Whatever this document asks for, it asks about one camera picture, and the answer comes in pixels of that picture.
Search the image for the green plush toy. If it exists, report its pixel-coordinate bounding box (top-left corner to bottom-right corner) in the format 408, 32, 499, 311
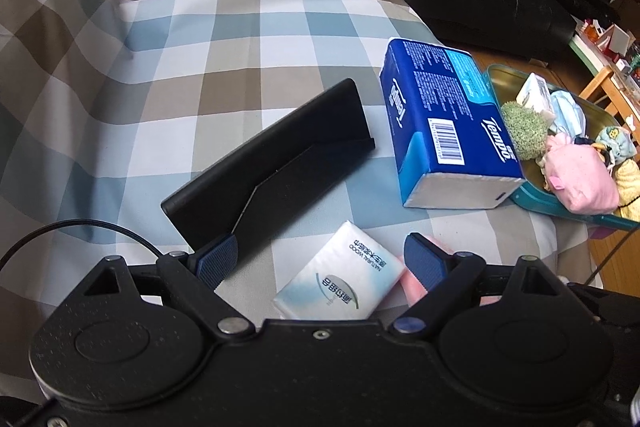
500, 101, 550, 160

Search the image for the white box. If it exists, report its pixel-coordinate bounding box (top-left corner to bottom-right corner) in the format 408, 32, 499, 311
607, 27, 635, 55

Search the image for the yellow soft cloth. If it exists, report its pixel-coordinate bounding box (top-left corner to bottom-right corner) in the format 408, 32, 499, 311
611, 159, 640, 223

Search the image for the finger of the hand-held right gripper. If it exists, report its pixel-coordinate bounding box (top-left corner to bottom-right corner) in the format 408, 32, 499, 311
564, 279, 640, 333

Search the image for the small white tissue pack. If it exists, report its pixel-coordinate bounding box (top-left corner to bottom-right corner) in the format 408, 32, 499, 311
515, 73, 557, 125

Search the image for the pink plush toy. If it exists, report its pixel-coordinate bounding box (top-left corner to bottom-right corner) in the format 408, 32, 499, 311
542, 134, 622, 216

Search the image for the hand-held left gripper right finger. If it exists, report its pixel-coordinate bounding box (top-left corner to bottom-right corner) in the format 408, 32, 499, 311
391, 232, 571, 336

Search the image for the thin black cable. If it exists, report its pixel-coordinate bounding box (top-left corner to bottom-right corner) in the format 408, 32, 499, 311
586, 229, 637, 290

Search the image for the pink soft packet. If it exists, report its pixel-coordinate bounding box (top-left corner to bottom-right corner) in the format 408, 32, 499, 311
400, 234, 501, 308

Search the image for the wooden chair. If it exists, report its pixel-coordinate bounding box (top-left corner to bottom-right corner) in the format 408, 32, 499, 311
579, 66, 640, 142

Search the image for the light blue face mask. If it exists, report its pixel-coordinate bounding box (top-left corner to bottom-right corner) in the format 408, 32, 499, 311
547, 89, 587, 138

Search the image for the pale blue plush toy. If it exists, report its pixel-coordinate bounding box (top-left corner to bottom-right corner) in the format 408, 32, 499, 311
590, 126, 638, 168

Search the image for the table with green edge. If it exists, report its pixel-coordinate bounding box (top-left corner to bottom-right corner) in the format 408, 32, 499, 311
569, 24, 640, 82

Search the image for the teal and gold tin tray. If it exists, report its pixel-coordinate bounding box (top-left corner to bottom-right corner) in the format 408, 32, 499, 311
484, 64, 640, 230

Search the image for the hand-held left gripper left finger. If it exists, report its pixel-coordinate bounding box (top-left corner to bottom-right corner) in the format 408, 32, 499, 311
82, 233, 257, 336

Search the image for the checked blanket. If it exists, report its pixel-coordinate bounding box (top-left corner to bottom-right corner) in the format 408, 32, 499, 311
0, 0, 596, 403

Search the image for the black folding case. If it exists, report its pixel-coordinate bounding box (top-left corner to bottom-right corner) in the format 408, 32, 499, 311
160, 78, 377, 258

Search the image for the white pocket tissue pack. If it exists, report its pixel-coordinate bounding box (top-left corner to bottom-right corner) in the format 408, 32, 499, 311
271, 220, 407, 323

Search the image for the blue tissue pack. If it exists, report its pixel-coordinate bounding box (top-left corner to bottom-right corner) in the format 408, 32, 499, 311
379, 38, 527, 210

